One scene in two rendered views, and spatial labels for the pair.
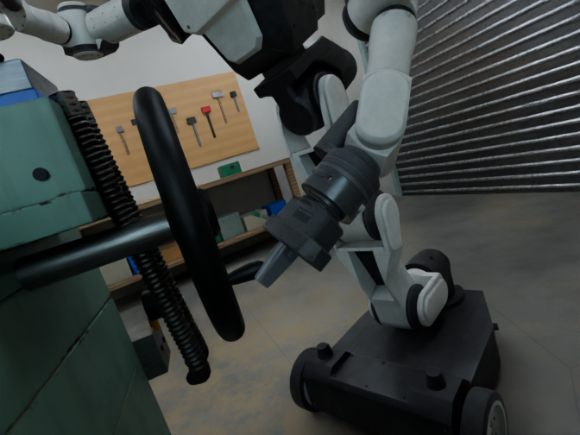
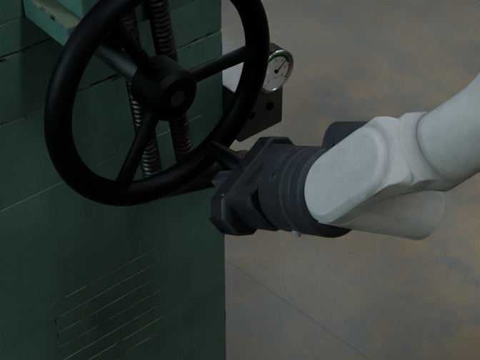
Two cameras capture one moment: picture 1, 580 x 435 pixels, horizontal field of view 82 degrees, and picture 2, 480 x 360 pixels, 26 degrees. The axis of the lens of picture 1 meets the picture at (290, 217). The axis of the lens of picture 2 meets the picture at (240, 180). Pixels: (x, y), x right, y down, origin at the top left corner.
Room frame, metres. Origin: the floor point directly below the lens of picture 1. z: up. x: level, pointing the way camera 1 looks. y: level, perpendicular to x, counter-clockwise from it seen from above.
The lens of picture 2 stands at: (0.07, -0.75, 1.45)
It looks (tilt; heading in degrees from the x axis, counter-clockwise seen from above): 40 degrees down; 65
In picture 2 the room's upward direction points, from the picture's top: straight up
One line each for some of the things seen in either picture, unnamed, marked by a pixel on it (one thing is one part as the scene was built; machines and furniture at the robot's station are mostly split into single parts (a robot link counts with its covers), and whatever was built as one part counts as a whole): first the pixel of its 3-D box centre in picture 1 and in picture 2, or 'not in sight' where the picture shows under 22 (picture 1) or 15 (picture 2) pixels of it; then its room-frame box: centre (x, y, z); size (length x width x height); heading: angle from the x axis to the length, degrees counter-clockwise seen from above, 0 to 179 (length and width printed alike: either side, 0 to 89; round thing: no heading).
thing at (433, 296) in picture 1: (407, 298); not in sight; (1.04, -0.29, 0.28); 0.21 x 0.20 x 0.13; 134
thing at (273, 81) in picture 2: (154, 307); (267, 71); (0.60, 0.30, 0.65); 0.06 x 0.04 x 0.08; 14
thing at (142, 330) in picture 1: (131, 356); (236, 90); (0.59, 0.36, 0.58); 0.12 x 0.08 x 0.08; 104
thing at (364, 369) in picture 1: (409, 326); not in sight; (1.02, -0.27, 0.19); 0.64 x 0.52 x 0.33; 134
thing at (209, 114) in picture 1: (159, 132); not in sight; (3.64, 1.03, 1.50); 2.00 x 0.04 x 0.90; 111
